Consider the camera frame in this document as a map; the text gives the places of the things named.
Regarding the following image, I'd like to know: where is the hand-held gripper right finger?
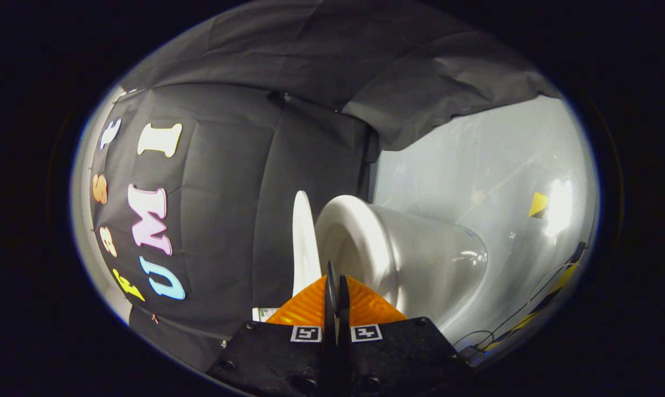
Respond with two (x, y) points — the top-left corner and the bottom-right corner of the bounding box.
(338, 275), (471, 397)

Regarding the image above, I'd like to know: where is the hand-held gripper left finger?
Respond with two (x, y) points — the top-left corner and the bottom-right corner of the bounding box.
(208, 261), (339, 397)

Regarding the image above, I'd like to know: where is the black backdrop cloth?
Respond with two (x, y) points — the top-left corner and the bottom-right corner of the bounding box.
(90, 0), (562, 373)

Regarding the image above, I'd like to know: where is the yellow black floor tape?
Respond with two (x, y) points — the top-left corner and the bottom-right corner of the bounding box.
(484, 264), (582, 351)

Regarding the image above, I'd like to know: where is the yellow tape piece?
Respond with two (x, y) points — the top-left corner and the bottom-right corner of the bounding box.
(529, 191), (549, 219)

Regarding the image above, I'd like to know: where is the black cable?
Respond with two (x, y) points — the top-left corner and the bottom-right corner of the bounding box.
(453, 262), (578, 351)

